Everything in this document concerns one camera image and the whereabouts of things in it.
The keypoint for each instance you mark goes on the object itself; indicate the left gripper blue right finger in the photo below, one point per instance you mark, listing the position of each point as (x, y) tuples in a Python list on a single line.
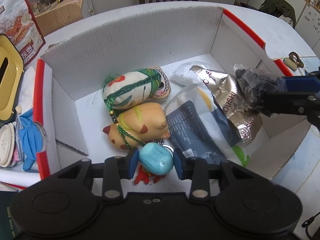
[(196, 170)]

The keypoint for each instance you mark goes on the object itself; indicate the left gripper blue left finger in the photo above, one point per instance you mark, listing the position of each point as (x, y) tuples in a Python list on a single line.
[(116, 169)]

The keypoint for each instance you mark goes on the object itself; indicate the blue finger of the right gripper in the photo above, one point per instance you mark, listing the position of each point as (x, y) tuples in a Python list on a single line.
[(299, 84), (286, 103)]

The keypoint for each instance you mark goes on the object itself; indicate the beige oval eraser block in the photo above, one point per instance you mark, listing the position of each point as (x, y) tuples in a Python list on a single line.
[(290, 64)]

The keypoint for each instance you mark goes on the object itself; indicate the red horse keychain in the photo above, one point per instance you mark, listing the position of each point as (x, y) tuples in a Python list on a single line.
[(145, 176)]

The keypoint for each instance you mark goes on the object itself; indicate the bag of black beads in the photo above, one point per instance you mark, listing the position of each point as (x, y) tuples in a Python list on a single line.
[(255, 84)]

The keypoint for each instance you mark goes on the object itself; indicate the teal oval case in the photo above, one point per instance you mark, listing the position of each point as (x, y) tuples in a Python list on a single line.
[(156, 158)]

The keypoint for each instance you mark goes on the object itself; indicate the yellow pig plush toy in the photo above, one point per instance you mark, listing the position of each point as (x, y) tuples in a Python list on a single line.
[(138, 125)]

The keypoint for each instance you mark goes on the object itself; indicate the gold foil snack packet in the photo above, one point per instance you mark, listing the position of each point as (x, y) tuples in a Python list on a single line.
[(228, 95)]

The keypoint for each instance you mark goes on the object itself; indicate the green white zongzi plush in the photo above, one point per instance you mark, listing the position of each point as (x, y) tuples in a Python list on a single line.
[(125, 91)]

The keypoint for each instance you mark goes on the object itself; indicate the bag of white beads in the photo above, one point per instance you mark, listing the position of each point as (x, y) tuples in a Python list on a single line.
[(183, 76)]

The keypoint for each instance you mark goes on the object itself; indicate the doll face plush pouch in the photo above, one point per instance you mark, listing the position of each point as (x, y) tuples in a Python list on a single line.
[(164, 90)]

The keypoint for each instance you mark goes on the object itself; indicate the green jacket on chair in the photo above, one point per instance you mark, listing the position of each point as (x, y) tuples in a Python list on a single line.
[(280, 9)]

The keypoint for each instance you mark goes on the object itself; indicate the red and white cardboard box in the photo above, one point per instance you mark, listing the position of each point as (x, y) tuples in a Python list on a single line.
[(78, 58)]

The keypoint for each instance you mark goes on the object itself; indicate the blue rubber glove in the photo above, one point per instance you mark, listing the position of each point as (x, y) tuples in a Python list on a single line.
[(31, 138)]

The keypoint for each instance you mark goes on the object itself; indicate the white round lid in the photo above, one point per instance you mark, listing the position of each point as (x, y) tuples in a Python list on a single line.
[(7, 141)]

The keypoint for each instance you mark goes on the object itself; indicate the yellow tissue box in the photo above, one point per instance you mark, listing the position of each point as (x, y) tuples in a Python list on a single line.
[(12, 68)]

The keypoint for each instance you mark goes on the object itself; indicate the wooden side cabinet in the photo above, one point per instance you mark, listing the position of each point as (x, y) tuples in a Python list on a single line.
[(63, 14)]

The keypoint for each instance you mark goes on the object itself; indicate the red white snack bag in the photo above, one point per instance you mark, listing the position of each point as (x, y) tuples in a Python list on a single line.
[(18, 23)]

